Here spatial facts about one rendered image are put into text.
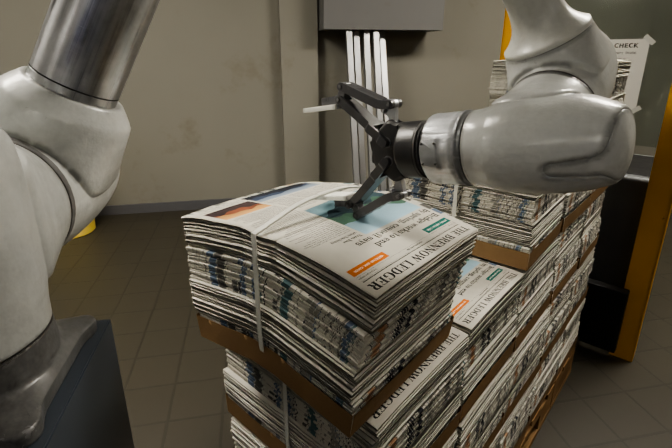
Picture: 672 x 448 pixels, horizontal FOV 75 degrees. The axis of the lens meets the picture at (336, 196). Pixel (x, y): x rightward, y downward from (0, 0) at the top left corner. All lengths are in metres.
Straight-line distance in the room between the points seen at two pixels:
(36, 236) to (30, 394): 0.14
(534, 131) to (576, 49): 0.14
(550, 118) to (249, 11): 3.46
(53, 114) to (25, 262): 0.18
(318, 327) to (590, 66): 0.45
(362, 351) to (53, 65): 0.48
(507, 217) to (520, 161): 0.61
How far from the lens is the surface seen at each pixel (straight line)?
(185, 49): 3.83
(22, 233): 0.48
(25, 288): 0.49
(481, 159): 0.49
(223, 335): 0.79
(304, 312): 0.60
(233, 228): 0.66
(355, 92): 0.62
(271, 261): 0.62
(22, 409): 0.50
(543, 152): 0.47
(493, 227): 1.10
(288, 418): 0.85
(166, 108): 3.88
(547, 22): 0.59
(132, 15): 0.59
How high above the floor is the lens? 1.31
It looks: 18 degrees down
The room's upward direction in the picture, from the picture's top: straight up
